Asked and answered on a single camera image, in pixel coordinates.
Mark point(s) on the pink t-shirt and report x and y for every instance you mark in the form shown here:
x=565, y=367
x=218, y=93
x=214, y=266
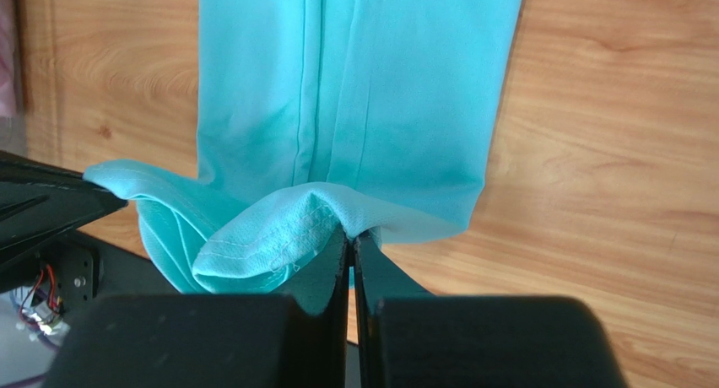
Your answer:
x=8, y=48

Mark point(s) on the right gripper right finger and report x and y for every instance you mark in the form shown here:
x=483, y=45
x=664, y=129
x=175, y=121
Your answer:
x=410, y=337

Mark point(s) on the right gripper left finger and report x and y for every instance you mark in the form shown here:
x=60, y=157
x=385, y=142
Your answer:
x=139, y=332

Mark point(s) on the mint green t-shirt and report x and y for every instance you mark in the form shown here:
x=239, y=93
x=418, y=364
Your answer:
x=367, y=115

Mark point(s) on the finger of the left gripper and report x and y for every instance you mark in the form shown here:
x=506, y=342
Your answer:
x=40, y=202

